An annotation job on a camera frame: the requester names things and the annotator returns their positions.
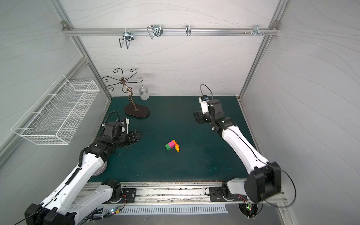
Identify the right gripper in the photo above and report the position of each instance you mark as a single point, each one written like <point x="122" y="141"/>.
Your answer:
<point x="202" y="116"/>

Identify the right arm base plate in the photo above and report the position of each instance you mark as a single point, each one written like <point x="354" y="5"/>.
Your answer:
<point x="218" y="194"/>

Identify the orange lego brick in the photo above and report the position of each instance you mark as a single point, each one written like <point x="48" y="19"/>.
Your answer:
<point x="176" y="144"/>

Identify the green lego brick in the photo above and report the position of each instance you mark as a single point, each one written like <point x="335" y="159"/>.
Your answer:
<point x="168" y="147"/>

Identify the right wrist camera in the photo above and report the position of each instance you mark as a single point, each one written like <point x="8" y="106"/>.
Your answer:
<point x="203" y="100"/>

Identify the white vent strip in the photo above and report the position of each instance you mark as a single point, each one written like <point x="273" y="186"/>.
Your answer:
<point x="188" y="209"/>

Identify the purple plate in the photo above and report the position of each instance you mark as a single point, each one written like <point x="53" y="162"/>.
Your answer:
<point x="100" y="170"/>

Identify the aluminium top rail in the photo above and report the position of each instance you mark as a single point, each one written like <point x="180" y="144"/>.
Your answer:
<point x="168" y="32"/>

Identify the pink lego brick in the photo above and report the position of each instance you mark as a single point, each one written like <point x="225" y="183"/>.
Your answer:
<point x="171" y="144"/>

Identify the green table mat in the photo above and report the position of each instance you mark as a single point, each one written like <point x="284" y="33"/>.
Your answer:
<point x="203" y="155"/>

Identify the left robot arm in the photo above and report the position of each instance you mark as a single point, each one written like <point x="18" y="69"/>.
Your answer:
<point x="60" y="207"/>

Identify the white wire basket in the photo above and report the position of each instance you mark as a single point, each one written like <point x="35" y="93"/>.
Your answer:
<point x="55" y="117"/>

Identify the brown metal cup stand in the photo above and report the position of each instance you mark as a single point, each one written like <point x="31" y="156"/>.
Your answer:
<point x="132" y="109"/>

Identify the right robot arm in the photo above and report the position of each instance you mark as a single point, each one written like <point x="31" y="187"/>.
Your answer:
<point x="264" y="177"/>

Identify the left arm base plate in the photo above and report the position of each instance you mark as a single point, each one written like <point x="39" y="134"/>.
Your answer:
<point x="128" y="195"/>

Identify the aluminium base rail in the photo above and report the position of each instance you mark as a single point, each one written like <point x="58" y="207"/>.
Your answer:
<point x="152" y="193"/>

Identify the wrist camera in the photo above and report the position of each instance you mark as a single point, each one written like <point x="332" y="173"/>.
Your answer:
<point x="203" y="100"/>
<point x="124" y="126"/>

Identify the metal hook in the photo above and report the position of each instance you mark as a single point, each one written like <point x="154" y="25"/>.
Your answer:
<point x="125" y="41"/>
<point x="256" y="32"/>
<point x="155" y="31"/>
<point x="188" y="30"/>

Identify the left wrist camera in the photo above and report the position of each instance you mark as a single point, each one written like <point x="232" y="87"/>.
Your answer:
<point x="124" y="126"/>

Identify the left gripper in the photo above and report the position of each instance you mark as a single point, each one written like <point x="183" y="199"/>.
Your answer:
<point x="131" y="136"/>

